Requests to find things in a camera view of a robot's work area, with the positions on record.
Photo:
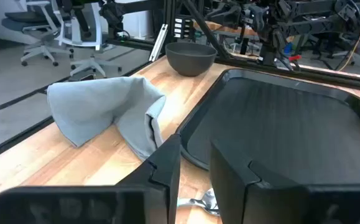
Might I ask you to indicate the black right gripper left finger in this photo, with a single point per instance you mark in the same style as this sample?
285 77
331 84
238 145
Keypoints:
161 174

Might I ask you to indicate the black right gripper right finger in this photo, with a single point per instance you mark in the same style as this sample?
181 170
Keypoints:
245 193

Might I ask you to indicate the grey cloth napkin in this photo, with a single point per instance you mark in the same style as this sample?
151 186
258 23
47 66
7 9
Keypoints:
99 105

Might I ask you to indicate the black bowl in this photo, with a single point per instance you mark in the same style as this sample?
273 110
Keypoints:
190 59

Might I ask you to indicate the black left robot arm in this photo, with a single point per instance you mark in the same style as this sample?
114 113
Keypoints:
276 28

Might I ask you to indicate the black plastic tray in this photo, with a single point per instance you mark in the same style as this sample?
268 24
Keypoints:
276 124

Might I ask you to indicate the white grey office chair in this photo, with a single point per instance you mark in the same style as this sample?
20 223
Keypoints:
27 21
97 31

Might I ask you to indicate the silver aluminium bracket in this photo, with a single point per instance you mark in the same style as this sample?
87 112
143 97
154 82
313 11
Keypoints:
158 42

